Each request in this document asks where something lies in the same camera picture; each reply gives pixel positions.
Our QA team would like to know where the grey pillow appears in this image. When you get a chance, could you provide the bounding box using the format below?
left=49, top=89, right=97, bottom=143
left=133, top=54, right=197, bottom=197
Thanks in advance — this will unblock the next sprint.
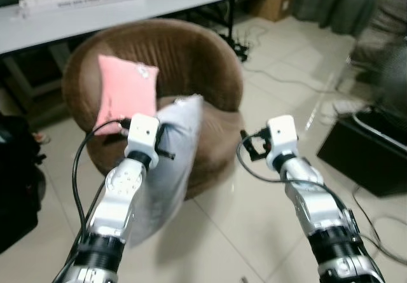
left=124, top=94, right=205, bottom=249

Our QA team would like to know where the pink pillow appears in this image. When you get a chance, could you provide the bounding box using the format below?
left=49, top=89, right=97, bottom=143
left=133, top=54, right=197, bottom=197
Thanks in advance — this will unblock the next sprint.
left=92, top=55, right=160, bottom=136

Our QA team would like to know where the brown round sofa chair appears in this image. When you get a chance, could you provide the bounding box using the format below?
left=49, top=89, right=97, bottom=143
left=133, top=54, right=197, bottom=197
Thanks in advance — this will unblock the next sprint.
left=62, top=19, right=245, bottom=201

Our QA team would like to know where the grey round floor fan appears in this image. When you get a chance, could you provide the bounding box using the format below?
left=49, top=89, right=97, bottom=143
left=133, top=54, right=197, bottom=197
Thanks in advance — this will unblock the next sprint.
left=375, top=41, right=407, bottom=115

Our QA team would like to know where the black power strip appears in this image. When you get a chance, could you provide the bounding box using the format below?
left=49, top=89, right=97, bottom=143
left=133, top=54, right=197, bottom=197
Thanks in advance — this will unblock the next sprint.
left=229, top=35, right=250, bottom=62

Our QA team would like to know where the white crumpled cloth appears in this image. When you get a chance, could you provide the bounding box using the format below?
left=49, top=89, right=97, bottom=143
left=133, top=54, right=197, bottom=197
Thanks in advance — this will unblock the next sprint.
left=331, top=97, right=366, bottom=117

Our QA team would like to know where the black box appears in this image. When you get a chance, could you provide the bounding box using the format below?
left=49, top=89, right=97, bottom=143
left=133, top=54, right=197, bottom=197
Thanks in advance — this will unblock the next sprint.
left=317, top=107, right=407, bottom=198

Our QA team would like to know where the black backpack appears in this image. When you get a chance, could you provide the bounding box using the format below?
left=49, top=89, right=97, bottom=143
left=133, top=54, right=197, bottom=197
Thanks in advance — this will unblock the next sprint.
left=0, top=113, right=46, bottom=253

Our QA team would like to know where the grey curtain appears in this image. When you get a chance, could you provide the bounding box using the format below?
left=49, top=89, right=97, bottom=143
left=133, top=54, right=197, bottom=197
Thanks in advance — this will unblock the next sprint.
left=291, top=0, right=382, bottom=37

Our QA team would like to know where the brown fabric heap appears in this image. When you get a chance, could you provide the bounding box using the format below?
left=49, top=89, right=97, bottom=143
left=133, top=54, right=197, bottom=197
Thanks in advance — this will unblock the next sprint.
left=348, top=0, right=407, bottom=83

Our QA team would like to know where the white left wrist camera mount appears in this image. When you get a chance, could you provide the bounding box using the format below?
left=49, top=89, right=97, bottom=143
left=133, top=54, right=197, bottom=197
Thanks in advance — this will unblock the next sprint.
left=125, top=114, right=161, bottom=160

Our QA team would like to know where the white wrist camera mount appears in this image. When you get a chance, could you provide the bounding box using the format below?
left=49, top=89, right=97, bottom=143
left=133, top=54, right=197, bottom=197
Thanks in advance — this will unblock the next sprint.
left=266, top=115, right=298, bottom=169
left=125, top=114, right=161, bottom=160

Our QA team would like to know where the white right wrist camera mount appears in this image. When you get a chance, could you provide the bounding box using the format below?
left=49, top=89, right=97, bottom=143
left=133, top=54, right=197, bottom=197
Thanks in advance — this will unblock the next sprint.
left=266, top=115, right=298, bottom=169

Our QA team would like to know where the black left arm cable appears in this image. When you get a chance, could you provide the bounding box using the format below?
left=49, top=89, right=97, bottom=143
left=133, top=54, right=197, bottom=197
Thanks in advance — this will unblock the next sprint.
left=67, top=119, right=133, bottom=252

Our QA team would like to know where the black floor cable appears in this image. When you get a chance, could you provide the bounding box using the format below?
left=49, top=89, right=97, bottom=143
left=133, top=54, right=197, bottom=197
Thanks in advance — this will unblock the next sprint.
left=352, top=186, right=407, bottom=266

